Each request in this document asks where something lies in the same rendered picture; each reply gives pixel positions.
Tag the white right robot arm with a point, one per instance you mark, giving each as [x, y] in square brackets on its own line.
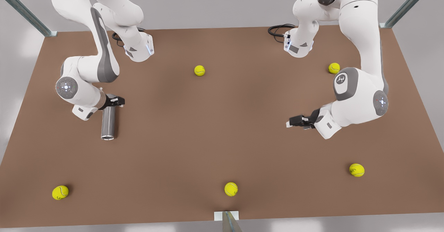
[104, 51]

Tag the silver frame post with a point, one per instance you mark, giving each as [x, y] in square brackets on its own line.
[229, 221]
[24, 10]
[406, 5]

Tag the silver tennis ball tube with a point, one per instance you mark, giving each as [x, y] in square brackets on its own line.
[108, 122]

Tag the yellow tennis ball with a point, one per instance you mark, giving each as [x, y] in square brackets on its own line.
[231, 189]
[60, 192]
[334, 68]
[357, 170]
[199, 70]

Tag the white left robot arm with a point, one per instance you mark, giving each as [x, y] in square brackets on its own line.
[360, 96]

